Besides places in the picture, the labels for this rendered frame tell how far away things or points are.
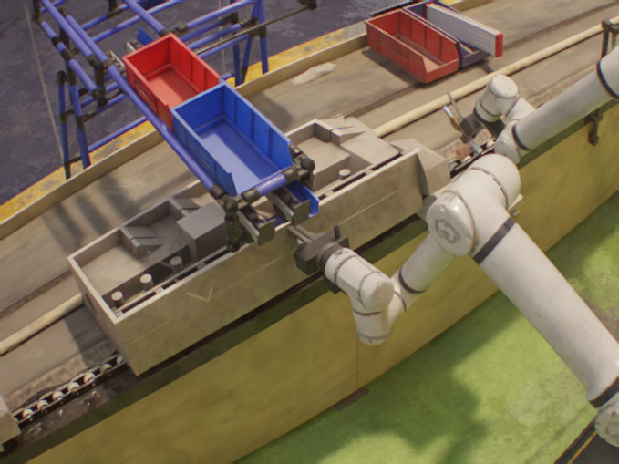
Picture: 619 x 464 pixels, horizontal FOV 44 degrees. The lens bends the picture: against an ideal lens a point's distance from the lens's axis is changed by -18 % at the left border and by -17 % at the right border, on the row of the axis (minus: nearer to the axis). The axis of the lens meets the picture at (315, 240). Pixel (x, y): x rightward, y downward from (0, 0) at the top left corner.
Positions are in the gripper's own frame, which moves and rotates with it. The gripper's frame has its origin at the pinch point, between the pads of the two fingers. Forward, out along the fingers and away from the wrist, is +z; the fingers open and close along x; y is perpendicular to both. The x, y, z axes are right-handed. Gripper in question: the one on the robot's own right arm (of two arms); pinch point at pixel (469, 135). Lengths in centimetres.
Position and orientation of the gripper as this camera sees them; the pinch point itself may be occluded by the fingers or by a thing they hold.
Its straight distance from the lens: 272.4
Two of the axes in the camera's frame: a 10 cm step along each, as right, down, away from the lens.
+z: -2.2, 3.8, 9.0
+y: -5.6, -8.0, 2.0
